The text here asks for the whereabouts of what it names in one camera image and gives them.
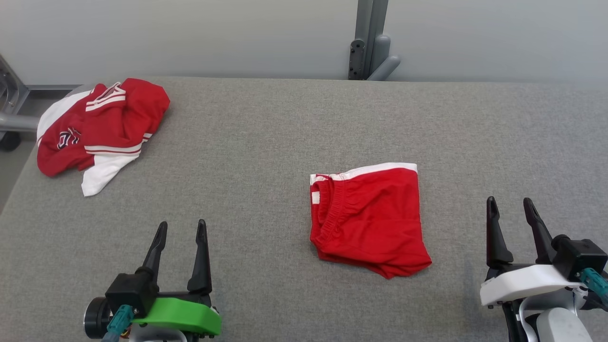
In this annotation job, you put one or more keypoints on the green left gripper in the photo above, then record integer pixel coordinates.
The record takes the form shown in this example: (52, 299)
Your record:
(180, 313)

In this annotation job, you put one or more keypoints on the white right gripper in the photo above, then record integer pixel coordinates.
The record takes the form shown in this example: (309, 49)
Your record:
(522, 282)

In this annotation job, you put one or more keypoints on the red shorts with white trim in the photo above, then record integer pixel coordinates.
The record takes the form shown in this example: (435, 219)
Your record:
(375, 218)

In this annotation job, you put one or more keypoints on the red and white jersey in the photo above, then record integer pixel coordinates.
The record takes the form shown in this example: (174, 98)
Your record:
(118, 114)

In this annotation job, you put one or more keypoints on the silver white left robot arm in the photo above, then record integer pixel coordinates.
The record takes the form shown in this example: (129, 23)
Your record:
(152, 335)

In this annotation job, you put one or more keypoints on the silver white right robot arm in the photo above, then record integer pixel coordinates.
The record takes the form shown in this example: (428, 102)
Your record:
(560, 323)

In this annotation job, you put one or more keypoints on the grey fabric sofa cushion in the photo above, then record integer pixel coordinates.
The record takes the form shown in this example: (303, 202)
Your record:
(285, 237)

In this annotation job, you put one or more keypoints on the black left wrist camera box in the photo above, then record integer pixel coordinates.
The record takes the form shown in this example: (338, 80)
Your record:
(130, 292)

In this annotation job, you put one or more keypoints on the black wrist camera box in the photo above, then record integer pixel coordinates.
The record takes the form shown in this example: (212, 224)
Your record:
(579, 254)
(130, 292)

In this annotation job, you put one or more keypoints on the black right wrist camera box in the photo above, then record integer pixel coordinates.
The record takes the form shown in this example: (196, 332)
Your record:
(579, 254)

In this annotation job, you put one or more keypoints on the grey metal frame with wheel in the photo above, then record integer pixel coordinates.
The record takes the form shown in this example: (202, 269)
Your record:
(12, 118)

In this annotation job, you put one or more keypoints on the grey metal frame post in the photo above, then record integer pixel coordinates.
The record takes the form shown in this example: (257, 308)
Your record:
(373, 42)

